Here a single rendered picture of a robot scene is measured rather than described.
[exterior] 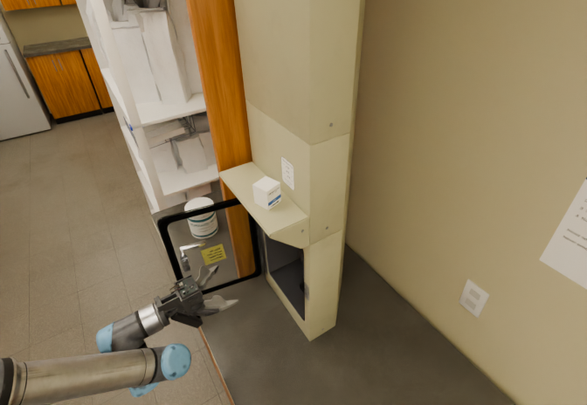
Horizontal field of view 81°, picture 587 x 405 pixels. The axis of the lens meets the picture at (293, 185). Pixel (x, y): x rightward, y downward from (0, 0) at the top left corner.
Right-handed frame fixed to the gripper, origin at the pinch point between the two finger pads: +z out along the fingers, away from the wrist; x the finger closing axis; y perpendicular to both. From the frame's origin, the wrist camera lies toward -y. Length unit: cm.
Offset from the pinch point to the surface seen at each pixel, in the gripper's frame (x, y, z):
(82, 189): 294, -121, -64
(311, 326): -14.1, -22.7, 18.8
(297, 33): -10, 67, 24
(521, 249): -45, 14, 64
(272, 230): -13.0, 26.2, 11.0
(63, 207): 273, -120, -82
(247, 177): 10.4, 25.9, 15.9
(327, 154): -14, 42, 27
